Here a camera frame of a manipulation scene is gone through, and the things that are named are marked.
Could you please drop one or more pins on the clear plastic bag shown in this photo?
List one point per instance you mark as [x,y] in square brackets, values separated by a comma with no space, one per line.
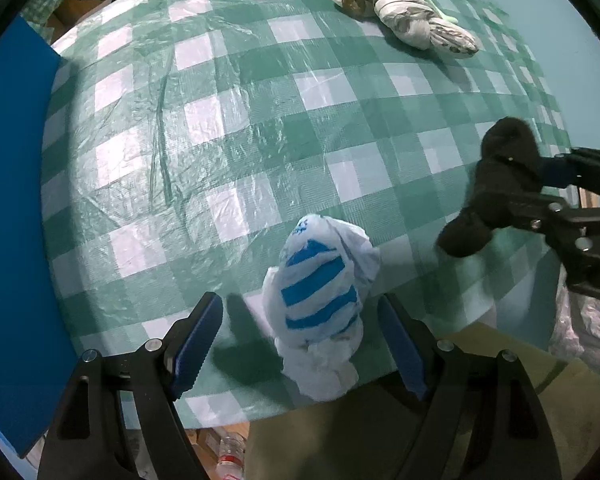
[590,335]

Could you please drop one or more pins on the green checked cloth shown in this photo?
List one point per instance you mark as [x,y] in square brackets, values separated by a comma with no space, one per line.
[42,5]

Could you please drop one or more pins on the white blue striped sock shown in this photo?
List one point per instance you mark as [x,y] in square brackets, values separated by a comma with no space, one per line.
[320,285]

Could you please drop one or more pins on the black sock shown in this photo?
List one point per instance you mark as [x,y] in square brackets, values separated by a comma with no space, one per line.
[495,180]

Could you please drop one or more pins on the green checked tablecloth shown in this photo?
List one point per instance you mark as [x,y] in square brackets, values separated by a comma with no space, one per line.
[230,110]

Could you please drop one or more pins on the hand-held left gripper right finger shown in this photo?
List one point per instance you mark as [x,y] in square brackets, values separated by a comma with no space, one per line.
[405,355]

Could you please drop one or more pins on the clear plastic bottle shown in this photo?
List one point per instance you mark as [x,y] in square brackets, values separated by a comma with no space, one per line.
[230,455]

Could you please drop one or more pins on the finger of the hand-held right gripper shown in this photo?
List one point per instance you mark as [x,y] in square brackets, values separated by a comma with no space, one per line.
[555,170]
[540,207]

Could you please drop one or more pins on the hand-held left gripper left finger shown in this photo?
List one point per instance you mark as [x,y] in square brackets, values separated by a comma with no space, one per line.
[200,345]

